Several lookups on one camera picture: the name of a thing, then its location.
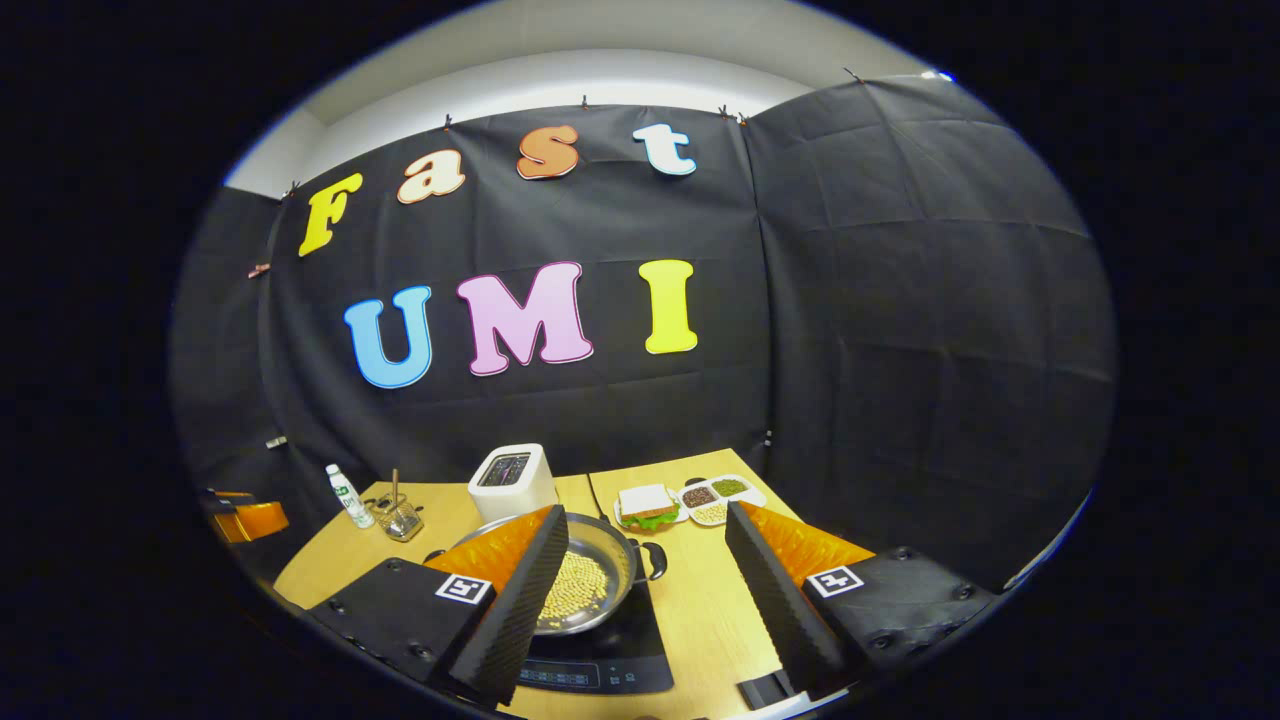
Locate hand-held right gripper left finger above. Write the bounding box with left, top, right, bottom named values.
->
left=308, top=505, right=569, bottom=706

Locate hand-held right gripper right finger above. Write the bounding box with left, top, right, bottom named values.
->
left=725, top=500, right=1001, bottom=701

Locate stainless steel pot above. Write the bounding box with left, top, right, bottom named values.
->
left=425, top=512, right=668, bottom=637

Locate black induction cooktop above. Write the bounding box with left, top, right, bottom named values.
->
left=518, top=580, right=676, bottom=696

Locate pile of yellow soybeans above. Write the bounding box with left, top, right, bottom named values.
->
left=540, top=550, right=609, bottom=626

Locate white drink bottle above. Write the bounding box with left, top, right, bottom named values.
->
left=325, top=463, right=375, bottom=529

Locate white divided bean dish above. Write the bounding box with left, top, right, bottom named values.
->
left=678, top=474, right=767, bottom=528

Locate white toaster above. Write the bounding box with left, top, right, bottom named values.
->
left=468, top=443, right=559, bottom=524

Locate sandwich with lettuce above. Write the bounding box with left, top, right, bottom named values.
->
left=615, top=484, right=683, bottom=531

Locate black backdrop cloth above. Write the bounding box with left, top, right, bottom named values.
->
left=170, top=75, right=1116, bottom=601

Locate wire utensil basket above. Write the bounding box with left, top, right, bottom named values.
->
left=372, top=495, right=425, bottom=542

